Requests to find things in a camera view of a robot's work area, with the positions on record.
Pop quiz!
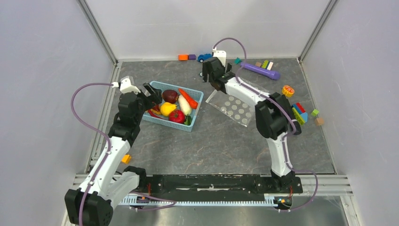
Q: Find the red toy chili pepper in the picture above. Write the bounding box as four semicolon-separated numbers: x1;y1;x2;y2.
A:
147;109;168;121

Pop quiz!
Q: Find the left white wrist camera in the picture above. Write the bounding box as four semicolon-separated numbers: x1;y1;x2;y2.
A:
119;76;141;95

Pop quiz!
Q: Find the white toy radish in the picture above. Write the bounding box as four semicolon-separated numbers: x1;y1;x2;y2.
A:
178;95;192;125

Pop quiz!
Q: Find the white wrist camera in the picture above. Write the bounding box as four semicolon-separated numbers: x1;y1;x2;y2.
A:
212;47;227;67
119;76;141;95

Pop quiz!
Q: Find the green white block cluster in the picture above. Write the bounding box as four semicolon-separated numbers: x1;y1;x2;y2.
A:
255;60;274;70

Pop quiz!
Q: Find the dark red toy fruit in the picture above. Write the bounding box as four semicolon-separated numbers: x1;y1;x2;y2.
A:
162;89;179;104

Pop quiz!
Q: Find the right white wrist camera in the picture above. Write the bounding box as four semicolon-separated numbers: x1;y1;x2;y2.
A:
212;47;227;67

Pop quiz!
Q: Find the red toy tomato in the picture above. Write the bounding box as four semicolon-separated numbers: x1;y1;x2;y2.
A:
168;109;186;124

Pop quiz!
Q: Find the orange toy block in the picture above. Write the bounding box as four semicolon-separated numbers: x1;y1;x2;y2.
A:
178;54;189;61

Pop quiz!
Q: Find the clear polka dot zip bag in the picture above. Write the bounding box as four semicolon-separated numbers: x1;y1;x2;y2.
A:
206;78;270;127

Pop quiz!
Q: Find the purple toy flashlight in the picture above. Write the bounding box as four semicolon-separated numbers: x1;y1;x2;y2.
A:
240;62;281;80

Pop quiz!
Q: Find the tan cube block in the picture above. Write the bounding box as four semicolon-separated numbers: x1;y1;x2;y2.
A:
314;117;325;126

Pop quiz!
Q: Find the light blue plastic basket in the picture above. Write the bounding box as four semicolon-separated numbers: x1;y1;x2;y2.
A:
142;81;205;133

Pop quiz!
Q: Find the multicolour block stack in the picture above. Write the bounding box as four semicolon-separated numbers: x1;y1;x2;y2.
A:
292;103;308;125

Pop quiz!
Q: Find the teal small block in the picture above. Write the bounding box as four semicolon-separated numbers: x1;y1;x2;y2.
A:
234;57;242;65

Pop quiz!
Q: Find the green cube block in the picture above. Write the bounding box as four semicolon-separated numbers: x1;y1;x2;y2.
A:
311;109;319;117

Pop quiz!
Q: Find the orange wedge block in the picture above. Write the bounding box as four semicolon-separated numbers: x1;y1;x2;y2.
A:
121;154;132;164

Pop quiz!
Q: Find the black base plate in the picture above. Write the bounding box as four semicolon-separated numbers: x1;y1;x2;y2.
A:
134;174;303;202

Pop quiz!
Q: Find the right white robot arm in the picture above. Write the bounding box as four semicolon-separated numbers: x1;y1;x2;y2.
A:
201;57;302;192

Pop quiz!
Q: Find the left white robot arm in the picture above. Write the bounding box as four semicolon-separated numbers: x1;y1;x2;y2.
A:
64;82;162;226

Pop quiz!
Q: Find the blue toy car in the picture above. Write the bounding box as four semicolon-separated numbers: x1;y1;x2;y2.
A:
197;53;213;63

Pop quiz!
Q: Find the orange toy carrot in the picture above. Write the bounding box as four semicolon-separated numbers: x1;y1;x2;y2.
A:
178;88;198;109

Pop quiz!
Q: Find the yellow toy pear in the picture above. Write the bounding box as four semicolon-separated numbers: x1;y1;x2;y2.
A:
160;102;177;117

